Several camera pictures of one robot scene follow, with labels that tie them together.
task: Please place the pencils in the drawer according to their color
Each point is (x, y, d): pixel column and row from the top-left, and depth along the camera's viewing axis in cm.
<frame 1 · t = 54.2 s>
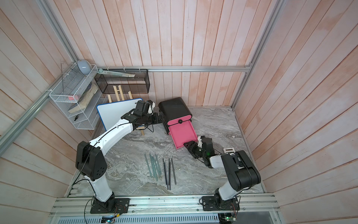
left hand: (160, 120, 87), fingers open
right hand: (185, 145, 92), fingers open
black drawer cabinet: (172, 110, 102), point 15 cm above the table
green pencil: (147, 164, 91), on the table
green pencil 2: (153, 165, 90), on the table
green pencil 3: (154, 167, 88), on the table
green pencil 4: (154, 167, 89), on the table
green pencil 5: (158, 166, 90), on the table
blue pencil: (170, 172, 87), on the table
blue pencil 2: (169, 171, 87), on the table
blue pencil 3: (174, 174, 86), on the table

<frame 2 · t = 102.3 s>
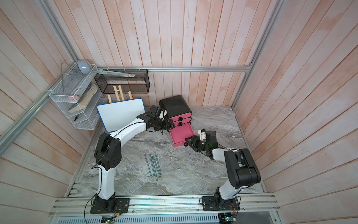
left hand: (169, 128, 93), fingers open
right hand: (186, 140, 92), fingers open
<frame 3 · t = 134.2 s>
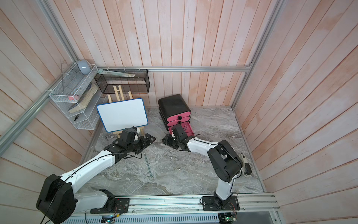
left hand: (151, 143, 83), fingers open
right hand: (163, 141, 91), fingers open
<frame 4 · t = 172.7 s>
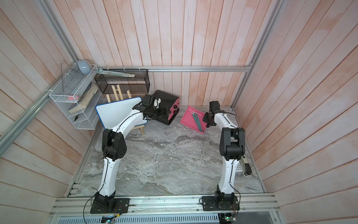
left hand: (166, 114, 97), fingers open
right hand: (206, 118, 104), fingers closed
pink bottom drawer: (188, 120, 109), point 5 cm above the table
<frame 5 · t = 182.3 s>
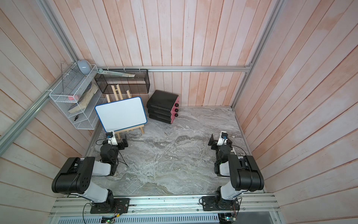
left hand: (119, 136, 92), fingers open
right hand: (219, 134, 91), fingers open
